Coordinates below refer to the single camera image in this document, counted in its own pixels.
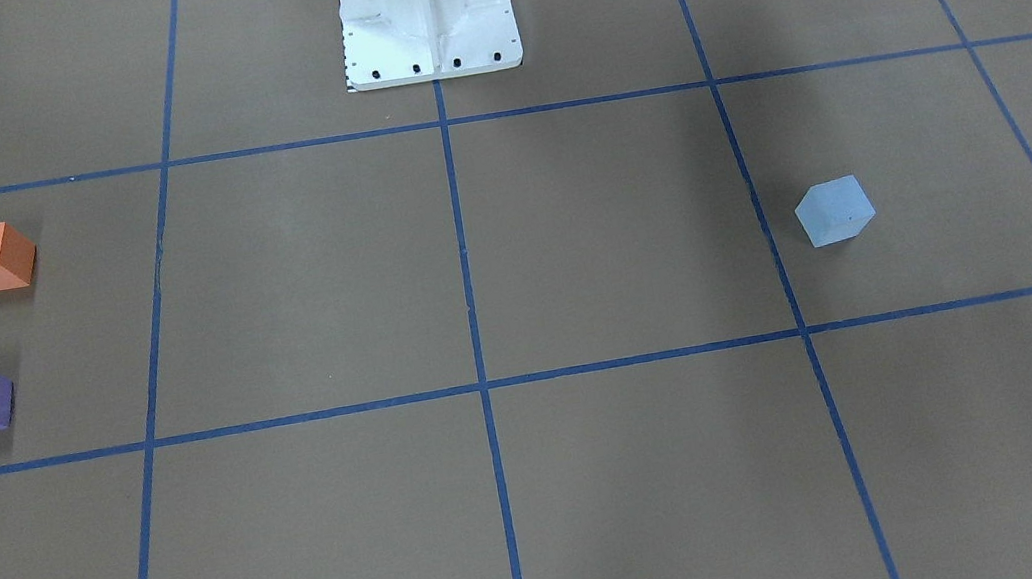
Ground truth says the light blue foam block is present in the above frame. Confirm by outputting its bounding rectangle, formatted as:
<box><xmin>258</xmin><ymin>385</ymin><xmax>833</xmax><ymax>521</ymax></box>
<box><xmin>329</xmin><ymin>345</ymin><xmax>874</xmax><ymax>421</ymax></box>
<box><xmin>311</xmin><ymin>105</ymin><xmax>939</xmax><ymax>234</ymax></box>
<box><xmin>795</xmin><ymin>174</ymin><xmax>878</xmax><ymax>248</ymax></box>

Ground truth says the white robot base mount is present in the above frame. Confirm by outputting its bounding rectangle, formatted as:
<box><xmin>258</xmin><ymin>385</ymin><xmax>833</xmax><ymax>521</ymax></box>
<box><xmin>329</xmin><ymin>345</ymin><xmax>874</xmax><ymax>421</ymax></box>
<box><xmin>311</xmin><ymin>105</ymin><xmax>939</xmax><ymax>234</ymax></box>
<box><xmin>338</xmin><ymin>0</ymin><xmax>524</xmax><ymax>93</ymax></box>

